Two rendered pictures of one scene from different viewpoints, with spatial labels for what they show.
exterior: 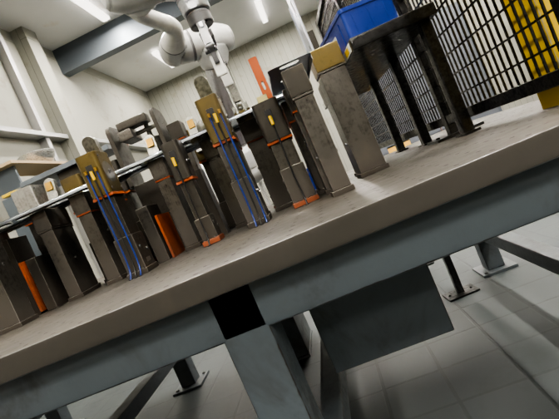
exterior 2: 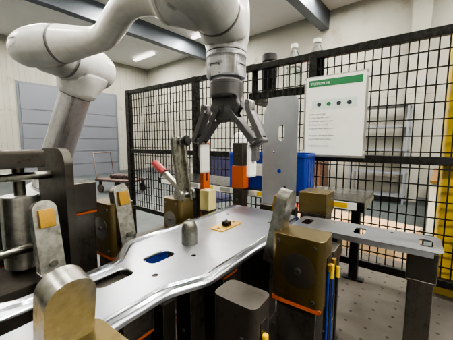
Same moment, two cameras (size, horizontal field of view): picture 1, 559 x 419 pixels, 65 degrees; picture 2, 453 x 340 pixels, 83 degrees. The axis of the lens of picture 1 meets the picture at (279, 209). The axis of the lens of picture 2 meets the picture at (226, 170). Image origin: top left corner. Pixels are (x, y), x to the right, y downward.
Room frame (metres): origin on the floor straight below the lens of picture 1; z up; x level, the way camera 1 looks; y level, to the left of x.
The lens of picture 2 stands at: (1.01, 0.49, 1.20)
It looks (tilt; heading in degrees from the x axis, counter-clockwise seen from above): 6 degrees down; 303
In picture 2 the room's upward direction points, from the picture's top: straight up
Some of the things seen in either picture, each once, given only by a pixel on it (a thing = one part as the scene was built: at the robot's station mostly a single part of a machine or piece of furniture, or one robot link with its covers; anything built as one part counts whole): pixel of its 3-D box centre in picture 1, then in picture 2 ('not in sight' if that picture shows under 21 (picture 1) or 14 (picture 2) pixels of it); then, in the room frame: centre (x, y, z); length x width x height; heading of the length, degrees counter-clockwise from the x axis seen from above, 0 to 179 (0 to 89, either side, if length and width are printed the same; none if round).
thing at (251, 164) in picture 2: (218, 63); (251, 160); (1.27, -0.01, 1.16); 0.03 x 0.01 x 0.07; 87
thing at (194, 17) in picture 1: (204, 28); (226, 101); (1.33, -0.01, 1.29); 0.08 x 0.07 x 0.09; 177
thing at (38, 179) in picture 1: (72, 166); not in sight; (1.71, 0.67, 1.16); 0.37 x 0.14 x 0.02; 87
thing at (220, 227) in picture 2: not in sight; (226, 223); (1.33, -0.01, 1.01); 0.08 x 0.04 x 0.01; 87
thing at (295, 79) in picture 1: (317, 131); (416, 314); (0.95, -0.14, 0.84); 0.05 x 0.05 x 0.29; 87
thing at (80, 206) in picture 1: (103, 236); not in sight; (1.36, 0.54, 0.84); 0.12 x 0.05 x 0.29; 177
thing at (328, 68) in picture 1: (347, 111); (314, 249); (1.19, -0.28, 0.88); 0.08 x 0.08 x 0.36; 87
